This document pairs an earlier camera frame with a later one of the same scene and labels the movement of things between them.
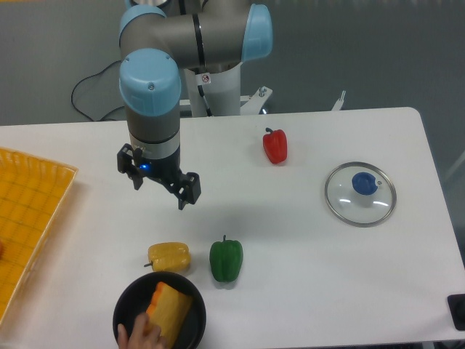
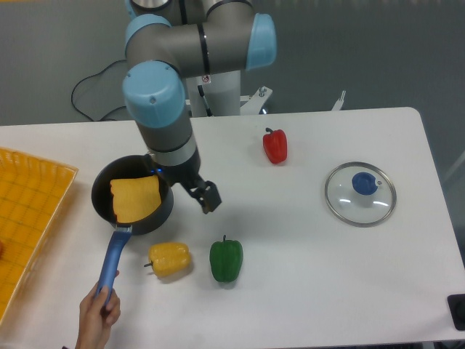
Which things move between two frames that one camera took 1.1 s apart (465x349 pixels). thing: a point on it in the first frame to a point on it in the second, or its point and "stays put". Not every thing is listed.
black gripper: [166, 171] to [207, 194]
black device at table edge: [456, 304] stays put
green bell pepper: [226, 259] stays put
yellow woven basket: [33, 192] stays put
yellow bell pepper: [169, 257] stays put
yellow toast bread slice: [169, 310] to [135, 198]
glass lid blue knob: [360, 194] stays put
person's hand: [142, 336] to [96, 316]
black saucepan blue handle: [136, 296] to [118, 168]
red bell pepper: [275, 145] stays put
